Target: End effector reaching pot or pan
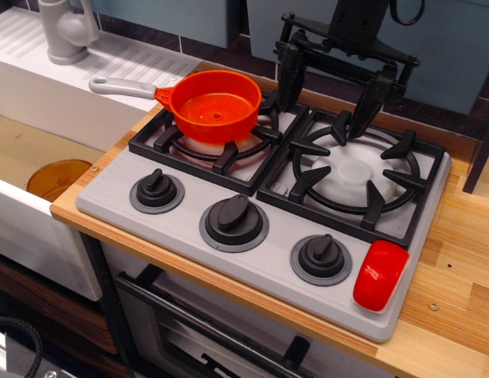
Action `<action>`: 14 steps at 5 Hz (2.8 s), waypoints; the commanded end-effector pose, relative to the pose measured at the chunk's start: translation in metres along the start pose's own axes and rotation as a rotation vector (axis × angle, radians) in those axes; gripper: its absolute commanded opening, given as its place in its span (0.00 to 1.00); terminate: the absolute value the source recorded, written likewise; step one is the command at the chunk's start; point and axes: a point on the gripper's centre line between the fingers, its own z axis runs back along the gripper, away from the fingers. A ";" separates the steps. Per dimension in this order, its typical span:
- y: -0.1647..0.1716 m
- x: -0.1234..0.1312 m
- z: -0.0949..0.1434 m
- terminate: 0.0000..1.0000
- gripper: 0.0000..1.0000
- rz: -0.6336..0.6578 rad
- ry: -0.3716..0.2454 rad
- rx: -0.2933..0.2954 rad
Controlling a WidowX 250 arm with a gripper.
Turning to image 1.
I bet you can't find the grey toy faucet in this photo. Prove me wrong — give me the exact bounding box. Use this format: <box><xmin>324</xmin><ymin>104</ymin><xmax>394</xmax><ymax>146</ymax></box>
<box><xmin>38</xmin><ymin>0</ymin><xmax>99</xmax><ymax>65</ymax></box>

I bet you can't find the black braided cable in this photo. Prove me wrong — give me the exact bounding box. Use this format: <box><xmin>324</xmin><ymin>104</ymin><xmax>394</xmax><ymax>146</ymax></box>
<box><xmin>0</xmin><ymin>316</ymin><xmax>45</xmax><ymax>378</ymax></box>

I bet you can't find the black right burner grate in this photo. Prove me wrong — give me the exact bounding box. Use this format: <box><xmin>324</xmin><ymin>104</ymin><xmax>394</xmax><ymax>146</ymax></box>
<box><xmin>257</xmin><ymin>109</ymin><xmax>450</xmax><ymax>248</ymax></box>

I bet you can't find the black stove knob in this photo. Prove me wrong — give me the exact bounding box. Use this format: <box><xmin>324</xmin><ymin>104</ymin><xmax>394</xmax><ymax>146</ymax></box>
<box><xmin>129</xmin><ymin>169</ymin><xmax>185</xmax><ymax>215</ymax></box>
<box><xmin>290</xmin><ymin>234</ymin><xmax>353</xmax><ymax>287</ymax></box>
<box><xmin>199</xmin><ymin>194</ymin><xmax>269</xmax><ymax>254</ymax></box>

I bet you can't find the black right stove knob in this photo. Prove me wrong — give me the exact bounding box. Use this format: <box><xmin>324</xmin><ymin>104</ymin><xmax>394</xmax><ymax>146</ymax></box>
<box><xmin>290</xmin><ymin>234</ymin><xmax>353</xmax><ymax>287</ymax></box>

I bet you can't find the white right burner cap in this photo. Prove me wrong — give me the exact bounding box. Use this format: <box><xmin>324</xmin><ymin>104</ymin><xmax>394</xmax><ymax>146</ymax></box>
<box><xmin>312</xmin><ymin>143</ymin><xmax>397</xmax><ymax>207</ymax></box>

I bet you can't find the black left stove knob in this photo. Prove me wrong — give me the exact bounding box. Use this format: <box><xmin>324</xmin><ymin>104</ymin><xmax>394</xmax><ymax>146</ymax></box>
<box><xmin>129</xmin><ymin>169</ymin><xmax>185</xmax><ymax>215</ymax></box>

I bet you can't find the black cable loop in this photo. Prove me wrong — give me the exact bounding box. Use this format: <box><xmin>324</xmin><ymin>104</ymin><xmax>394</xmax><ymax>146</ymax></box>
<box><xmin>387</xmin><ymin>0</ymin><xmax>426</xmax><ymax>27</ymax></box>

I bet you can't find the orange translucent lid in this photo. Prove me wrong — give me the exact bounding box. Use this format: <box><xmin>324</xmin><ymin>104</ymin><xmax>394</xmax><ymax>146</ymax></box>
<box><xmin>27</xmin><ymin>159</ymin><xmax>92</xmax><ymax>202</ymax></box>

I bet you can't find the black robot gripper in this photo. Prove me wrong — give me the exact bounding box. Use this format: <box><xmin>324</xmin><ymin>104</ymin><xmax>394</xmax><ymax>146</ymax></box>
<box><xmin>274</xmin><ymin>1</ymin><xmax>420</xmax><ymax>138</ymax></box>

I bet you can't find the black middle stove knob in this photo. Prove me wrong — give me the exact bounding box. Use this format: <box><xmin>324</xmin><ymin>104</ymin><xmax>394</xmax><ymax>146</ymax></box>
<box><xmin>199</xmin><ymin>194</ymin><xmax>269</xmax><ymax>254</ymax></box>

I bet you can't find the grey toy stove top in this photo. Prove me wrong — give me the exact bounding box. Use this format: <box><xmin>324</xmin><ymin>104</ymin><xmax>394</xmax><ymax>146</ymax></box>
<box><xmin>76</xmin><ymin>95</ymin><xmax>452</xmax><ymax>342</ymax></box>

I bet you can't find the black burner grate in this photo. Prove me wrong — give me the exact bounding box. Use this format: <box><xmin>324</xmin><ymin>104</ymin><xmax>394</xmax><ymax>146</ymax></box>
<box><xmin>257</xmin><ymin>109</ymin><xmax>450</xmax><ymax>248</ymax></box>
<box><xmin>128</xmin><ymin>92</ymin><xmax>309</xmax><ymax>196</ymax></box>

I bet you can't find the toy oven door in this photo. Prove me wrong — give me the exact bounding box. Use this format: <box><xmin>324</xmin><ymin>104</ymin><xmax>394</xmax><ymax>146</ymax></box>
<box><xmin>115</xmin><ymin>265</ymin><xmax>383</xmax><ymax>377</ymax></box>

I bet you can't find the red toy food piece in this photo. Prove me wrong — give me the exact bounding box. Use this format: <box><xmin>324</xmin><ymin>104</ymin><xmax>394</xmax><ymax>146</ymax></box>
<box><xmin>353</xmin><ymin>240</ymin><xmax>410</xmax><ymax>313</ymax></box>

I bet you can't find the black left burner grate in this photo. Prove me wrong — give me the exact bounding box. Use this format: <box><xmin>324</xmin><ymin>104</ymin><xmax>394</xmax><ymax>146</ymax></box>
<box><xmin>128</xmin><ymin>92</ymin><xmax>309</xmax><ymax>196</ymax></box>

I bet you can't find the orange toy saucepan grey handle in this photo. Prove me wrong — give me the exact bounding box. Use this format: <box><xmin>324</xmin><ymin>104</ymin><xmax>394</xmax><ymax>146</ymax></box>
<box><xmin>88</xmin><ymin>70</ymin><xmax>262</xmax><ymax>144</ymax></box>

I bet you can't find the white toy sink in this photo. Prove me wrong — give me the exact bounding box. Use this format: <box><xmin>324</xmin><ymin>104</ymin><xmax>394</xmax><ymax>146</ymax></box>
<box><xmin>0</xmin><ymin>7</ymin><xmax>198</xmax><ymax>301</ymax></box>

